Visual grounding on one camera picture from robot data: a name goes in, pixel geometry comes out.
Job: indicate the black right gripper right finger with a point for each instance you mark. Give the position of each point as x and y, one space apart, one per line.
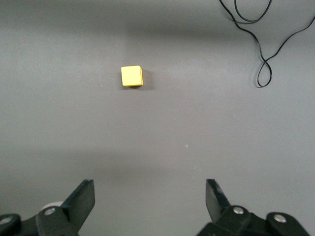
219 209

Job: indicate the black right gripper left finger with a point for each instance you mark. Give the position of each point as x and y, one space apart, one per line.
81 201

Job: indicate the yellow wooden cube block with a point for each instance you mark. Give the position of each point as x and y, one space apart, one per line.
131 76

